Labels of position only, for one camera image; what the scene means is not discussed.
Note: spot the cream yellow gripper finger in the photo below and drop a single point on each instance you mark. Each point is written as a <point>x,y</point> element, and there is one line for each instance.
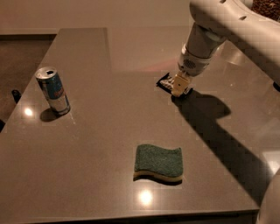
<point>181,84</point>

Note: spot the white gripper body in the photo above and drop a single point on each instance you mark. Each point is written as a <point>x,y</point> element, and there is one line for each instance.
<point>192,65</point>

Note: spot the black rxbar chocolate wrapper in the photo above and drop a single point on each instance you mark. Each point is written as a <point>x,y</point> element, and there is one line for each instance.
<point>166,84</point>

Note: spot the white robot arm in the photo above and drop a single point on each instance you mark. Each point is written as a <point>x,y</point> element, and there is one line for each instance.
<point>215,21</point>

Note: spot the green and yellow sponge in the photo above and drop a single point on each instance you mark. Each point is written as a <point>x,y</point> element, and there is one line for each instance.
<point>158,163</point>

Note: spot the steel bin with brown contents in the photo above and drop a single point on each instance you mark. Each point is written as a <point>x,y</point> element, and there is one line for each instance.
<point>264,7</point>

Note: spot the blue silver energy drink can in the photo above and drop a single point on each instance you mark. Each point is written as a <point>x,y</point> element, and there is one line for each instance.
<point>51,85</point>

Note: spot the black chair part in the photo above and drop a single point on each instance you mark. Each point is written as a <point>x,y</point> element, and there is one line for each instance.
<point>16,95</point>

